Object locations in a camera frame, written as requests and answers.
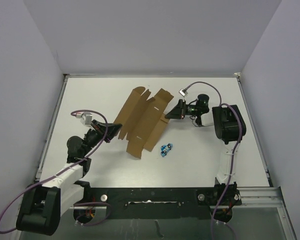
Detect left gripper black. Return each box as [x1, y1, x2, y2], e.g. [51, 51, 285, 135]
[82, 119, 122, 156]

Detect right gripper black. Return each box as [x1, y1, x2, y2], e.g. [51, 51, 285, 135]
[165, 99, 200, 120]

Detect brown cardboard box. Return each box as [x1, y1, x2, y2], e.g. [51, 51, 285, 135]
[114, 86, 174, 159]

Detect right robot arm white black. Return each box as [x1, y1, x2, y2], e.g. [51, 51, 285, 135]
[164, 94, 247, 205]

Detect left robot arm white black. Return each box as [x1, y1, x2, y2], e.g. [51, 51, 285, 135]
[16, 120, 122, 236]

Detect blue toy car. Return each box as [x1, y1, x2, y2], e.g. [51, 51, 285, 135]
[160, 143, 173, 157]

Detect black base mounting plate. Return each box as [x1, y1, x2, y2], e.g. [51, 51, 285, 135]
[72, 186, 241, 221]

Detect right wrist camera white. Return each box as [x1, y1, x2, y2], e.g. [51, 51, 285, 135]
[179, 88, 188, 98]

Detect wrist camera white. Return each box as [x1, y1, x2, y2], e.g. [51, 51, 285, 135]
[75, 111, 93, 126]
[179, 88, 188, 98]

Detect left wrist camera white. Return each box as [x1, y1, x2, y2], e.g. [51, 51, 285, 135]
[75, 111, 93, 126]

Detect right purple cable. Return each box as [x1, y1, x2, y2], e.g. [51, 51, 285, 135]
[186, 81, 242, 240]

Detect purple cable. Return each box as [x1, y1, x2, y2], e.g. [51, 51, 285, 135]
[0, 109, 113, 234]
[186, 81, 242, 240]

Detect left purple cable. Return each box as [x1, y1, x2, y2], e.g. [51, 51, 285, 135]
[0, 109, 113, 234]

